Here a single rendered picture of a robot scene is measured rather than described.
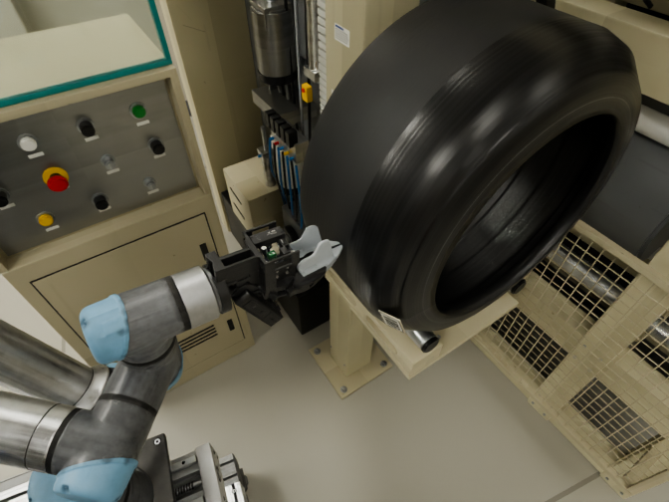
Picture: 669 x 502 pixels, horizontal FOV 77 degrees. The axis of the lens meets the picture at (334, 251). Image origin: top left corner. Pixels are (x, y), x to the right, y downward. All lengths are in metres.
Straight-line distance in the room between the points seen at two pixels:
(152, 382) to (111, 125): 0.71
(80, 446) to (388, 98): 0.57
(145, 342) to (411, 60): 0.50
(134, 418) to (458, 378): 1.53
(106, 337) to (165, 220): 0.77
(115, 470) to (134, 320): 0.17
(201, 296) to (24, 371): 0.39
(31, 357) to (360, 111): 0.65
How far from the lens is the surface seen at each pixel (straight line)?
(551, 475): 1.92
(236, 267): 0.55
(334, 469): 1.75
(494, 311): 1.15
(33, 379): 0.86
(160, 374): 0.63
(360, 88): 0.65
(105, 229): 1.28
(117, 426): 0.60
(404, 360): 0.97
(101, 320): 0.55
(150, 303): 0.55
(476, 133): 0.55
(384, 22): 0.86
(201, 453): 1.11
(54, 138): 1.16
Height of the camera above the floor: 1.70
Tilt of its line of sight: 49 degrees down
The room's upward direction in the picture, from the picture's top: straight up
